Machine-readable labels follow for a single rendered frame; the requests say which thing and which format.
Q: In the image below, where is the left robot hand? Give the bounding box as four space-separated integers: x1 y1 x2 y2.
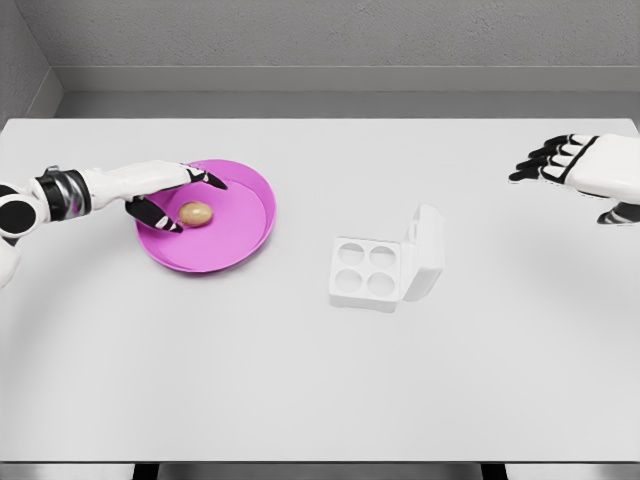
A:
106 159 229 234

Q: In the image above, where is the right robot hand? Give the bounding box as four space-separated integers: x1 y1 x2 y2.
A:
508 133 640 226

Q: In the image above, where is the brown egg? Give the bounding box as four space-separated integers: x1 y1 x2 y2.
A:
178 201 214 228

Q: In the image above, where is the white egg box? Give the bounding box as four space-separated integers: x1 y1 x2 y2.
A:
328 202 446 314

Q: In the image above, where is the pink round plate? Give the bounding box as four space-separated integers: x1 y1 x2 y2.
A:
135 159 277 275

